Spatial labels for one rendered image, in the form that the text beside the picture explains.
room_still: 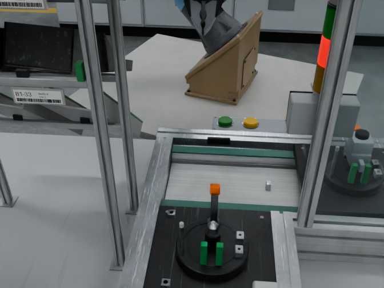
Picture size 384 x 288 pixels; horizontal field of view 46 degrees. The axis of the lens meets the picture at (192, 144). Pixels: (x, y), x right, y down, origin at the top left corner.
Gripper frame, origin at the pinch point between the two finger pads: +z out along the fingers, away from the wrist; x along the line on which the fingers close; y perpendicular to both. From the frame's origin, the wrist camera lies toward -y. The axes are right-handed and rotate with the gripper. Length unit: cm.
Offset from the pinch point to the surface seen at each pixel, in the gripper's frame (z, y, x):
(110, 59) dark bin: -2.9, -23.4, 16.9
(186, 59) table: 37, 62, 10
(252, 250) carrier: 26, -44, -13
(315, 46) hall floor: 123, 278, -85
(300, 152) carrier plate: 26.2, -11.6, -25.7
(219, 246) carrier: 19, -50, -6
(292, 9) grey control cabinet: 91, 280, -60
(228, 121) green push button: 26.0, 0.8, -7.5
